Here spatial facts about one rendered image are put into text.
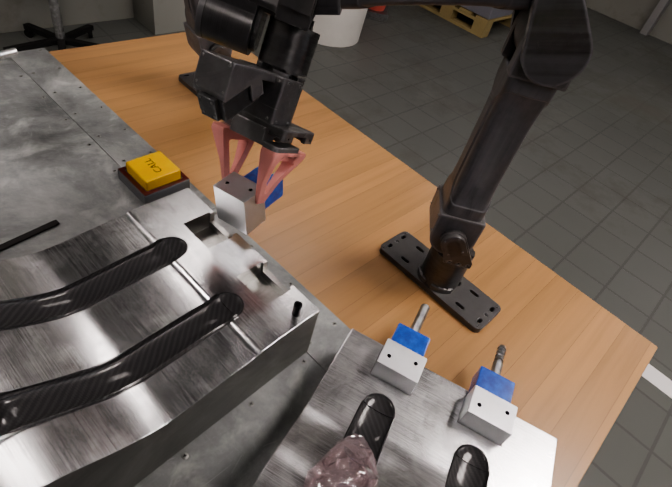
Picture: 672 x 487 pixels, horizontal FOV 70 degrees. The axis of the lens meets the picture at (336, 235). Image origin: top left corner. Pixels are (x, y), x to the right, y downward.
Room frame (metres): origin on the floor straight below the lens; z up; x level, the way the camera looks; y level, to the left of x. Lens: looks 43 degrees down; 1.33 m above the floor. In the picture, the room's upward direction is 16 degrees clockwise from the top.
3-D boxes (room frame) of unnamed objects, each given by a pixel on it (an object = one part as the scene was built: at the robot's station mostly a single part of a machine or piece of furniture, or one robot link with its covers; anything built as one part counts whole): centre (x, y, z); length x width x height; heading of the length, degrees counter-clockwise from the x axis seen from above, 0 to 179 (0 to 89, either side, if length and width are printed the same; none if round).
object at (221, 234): (0.42, 0.16, 0.87); 0.05 x 0.05 x 0.04; 57
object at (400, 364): (0.36, -0.12, 0.85); 0.13 x 0.05 x 0.05; 164
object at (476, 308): (0.53, -0.17, 0.84); 0.20 x 0.07 x 0.08; 55
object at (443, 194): (0.53, -0.15, 1.05); 0.07 x 0.06 x 0.33; 3
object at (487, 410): (0.33, -0.23, 0.85); 0.13 x 0.05 x 0.05; 164
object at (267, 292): (0.36, 0.06, 0.87); 0.05 x 0.05 x 0.04; 57
